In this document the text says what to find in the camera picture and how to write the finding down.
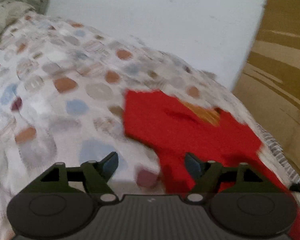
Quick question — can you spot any striped bed sheet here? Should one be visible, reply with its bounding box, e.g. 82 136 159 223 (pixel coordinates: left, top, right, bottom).
255 122 300 196

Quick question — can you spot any red small garment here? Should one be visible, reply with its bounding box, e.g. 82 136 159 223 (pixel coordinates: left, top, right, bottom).
122 89 300 240

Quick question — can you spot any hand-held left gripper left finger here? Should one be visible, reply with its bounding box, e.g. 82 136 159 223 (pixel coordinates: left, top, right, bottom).
39 151 119 203

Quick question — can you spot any beige pillow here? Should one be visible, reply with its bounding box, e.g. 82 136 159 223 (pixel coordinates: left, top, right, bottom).
0 1 36 48

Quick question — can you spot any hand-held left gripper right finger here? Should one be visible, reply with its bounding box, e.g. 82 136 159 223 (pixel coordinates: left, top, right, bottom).
184 152 266 203

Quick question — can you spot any dotted white bed blanket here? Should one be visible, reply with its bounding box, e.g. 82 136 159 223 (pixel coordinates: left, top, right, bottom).
0 14 290 240

